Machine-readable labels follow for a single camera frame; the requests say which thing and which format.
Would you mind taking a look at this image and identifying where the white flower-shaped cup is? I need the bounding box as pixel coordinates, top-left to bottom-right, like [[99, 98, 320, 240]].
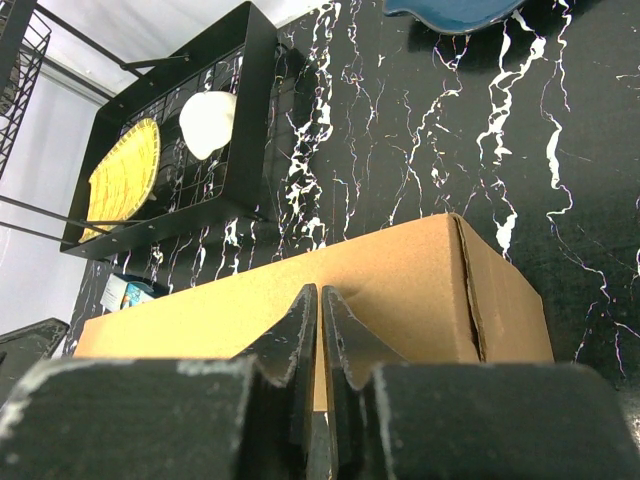
[[179, 91, 237, 161]]

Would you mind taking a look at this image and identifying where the brown cardboard box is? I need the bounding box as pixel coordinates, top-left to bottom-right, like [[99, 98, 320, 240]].
[[74, 214, 554, 377]]

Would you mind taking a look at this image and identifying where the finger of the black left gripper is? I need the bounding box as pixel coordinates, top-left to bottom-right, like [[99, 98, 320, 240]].
[[1, 318, 69, 395]]

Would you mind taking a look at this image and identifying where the silver blue toothpaste tube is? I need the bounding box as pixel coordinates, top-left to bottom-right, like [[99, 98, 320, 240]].
[[100, 274, 155, 312]]

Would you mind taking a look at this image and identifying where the woven bamboo tray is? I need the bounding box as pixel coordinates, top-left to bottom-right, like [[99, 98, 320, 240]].
[[87, 118, 161, 231]]

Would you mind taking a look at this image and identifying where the black wire dish rack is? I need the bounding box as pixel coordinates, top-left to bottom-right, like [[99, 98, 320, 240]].
[[0, 0, 281, 261]]

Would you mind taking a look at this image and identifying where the dark blue leaf dish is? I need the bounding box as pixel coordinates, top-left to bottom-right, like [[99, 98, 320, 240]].
[[382, 0, 524, 35]]

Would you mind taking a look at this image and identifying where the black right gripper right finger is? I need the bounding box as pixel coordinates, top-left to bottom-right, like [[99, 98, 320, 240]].
[[322, 286, 639, 479]]

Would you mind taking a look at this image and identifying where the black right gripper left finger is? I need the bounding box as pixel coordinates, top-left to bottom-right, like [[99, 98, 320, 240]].
[[1, 284, 318, 479]]

